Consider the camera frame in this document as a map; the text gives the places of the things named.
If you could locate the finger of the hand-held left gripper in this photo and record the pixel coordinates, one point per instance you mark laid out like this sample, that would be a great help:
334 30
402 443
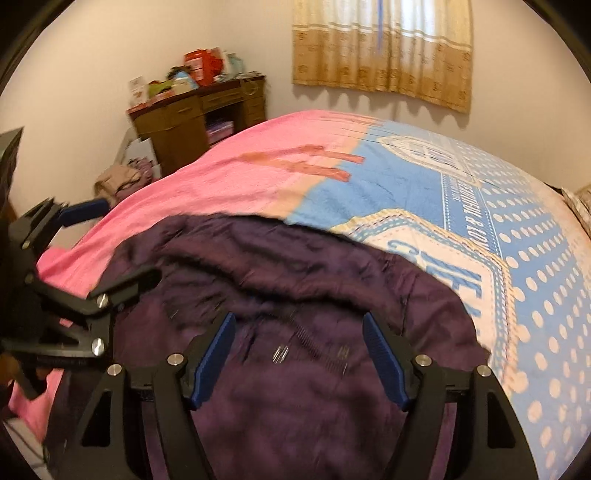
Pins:
131 286
87 210

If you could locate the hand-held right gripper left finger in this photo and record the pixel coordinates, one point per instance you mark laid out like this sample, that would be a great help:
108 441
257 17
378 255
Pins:
212 364

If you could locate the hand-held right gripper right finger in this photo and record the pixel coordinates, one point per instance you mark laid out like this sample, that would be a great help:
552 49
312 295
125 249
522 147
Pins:
388 364

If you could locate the purple quilted jacket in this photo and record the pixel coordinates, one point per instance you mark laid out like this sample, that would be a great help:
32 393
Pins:
300 415

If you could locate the purple garment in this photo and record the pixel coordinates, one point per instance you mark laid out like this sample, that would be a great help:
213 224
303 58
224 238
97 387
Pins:
142 170

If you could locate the white paper bag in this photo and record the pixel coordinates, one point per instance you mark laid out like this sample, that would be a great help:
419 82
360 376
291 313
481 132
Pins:
138 150

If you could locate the brown wooden desk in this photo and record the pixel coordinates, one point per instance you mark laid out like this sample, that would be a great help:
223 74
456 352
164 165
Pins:
180 134

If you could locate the white printed carton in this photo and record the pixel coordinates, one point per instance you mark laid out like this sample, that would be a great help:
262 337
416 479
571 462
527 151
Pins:
137 91

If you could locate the green cloth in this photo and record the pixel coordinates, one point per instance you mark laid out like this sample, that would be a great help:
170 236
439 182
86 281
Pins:
159 86

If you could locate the stack of flat boxes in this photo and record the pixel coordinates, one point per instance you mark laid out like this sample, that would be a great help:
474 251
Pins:
219 130

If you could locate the bed with pink-blue cover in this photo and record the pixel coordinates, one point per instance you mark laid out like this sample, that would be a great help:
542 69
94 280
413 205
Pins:
415 207

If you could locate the red gift box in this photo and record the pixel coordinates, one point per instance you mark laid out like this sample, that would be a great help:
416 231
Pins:
203 64

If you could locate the pale teal bag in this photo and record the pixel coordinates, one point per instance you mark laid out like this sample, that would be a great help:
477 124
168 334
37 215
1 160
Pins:
235 64

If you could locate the beige patterned window curtain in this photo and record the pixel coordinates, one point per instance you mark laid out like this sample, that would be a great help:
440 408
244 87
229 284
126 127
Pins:
351 60

